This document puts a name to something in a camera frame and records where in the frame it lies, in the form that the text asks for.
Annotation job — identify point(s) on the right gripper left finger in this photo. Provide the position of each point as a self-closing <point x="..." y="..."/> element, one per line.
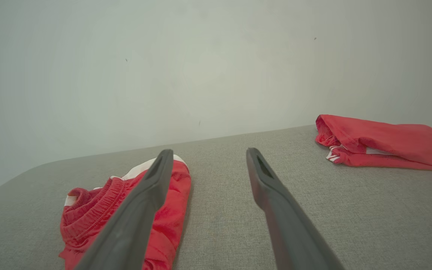
<point x="133" y="225"/>

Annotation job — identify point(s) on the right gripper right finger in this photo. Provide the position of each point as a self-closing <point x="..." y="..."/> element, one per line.
<point x="291" y="228"/>

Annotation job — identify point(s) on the red mesh shorts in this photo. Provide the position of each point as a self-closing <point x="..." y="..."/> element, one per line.
<point x="88" y="217"/>

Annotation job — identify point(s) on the red white numbered jersey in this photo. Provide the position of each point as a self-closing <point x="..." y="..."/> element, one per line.
<point x="388" y="142"/>

